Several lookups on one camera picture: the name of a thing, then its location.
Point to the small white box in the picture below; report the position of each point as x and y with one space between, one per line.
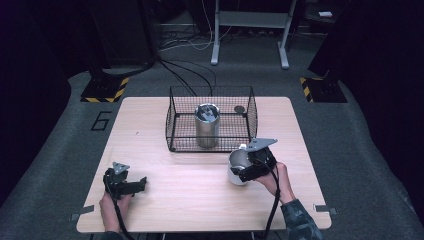
325 14

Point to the dark round disc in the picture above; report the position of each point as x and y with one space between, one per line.
239 109

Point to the black base with yellow stripes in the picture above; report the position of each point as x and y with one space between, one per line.
323 90
105 89

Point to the tall steel tumbler with lid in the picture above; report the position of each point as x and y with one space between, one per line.
207 126

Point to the black cabinet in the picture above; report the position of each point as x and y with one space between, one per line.
123 30

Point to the person's right hand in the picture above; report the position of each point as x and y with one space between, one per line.
276 183

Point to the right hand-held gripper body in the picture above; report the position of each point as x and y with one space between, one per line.
263 161

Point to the white metal stand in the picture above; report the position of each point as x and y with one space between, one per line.
253 20

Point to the person's left hand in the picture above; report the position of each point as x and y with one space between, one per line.
111 213

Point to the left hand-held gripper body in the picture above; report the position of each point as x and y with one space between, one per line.
116 185

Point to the grey tape strip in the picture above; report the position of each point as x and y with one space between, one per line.
325 209
83 212

